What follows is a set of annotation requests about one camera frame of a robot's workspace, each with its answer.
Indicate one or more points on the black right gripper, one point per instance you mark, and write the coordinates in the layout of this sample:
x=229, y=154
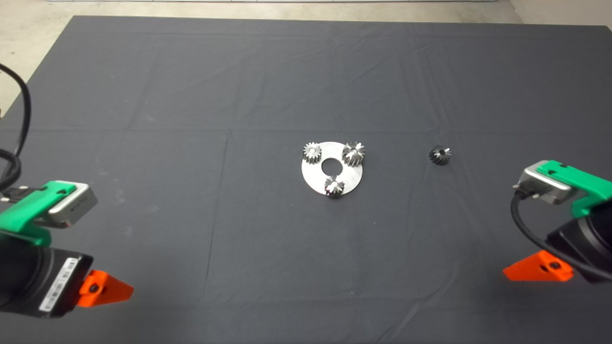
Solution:
x=588, y=243

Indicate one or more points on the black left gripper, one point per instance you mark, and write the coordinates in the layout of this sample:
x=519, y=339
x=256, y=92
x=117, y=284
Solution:
x=28, y=277

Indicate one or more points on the small dark steel gear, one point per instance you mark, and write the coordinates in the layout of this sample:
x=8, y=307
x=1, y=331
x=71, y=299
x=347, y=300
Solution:
x=440, y=155

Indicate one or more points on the large steel bevel gear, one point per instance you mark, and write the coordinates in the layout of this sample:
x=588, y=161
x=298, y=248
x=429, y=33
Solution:
x=354, y=154

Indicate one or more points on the small steel bevel gear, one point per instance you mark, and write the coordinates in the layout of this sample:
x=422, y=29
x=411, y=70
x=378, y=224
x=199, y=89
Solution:
x=334, y=186

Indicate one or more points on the steel gear with round bore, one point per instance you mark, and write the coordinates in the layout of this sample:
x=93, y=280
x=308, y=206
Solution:
x=307, y=155

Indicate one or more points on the dark grey table cloth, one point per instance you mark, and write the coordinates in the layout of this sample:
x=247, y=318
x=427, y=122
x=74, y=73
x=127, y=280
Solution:
x=191, y=95

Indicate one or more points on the round metal plate with hole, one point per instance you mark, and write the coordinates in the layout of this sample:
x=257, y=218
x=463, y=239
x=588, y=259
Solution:
x=313, y=179

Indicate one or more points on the right grey wrist camera box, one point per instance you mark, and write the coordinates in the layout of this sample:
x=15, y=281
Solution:
x=540, y=184

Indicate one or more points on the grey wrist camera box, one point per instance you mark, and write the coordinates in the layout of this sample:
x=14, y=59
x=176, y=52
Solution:
x=540, y=184
x=76, y=203

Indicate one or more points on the left grey wrist camera box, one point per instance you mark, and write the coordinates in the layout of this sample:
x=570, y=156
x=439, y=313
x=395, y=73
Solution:
x=76, y=203

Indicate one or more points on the right green camera mount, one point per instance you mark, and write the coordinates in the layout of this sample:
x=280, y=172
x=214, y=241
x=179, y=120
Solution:
x=588, y=188

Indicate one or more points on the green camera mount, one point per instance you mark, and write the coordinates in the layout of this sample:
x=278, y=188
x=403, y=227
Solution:
x=24, y=215
x=588, y=188

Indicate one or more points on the left green camera mount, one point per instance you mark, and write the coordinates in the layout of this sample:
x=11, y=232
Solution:
x=24, y=215

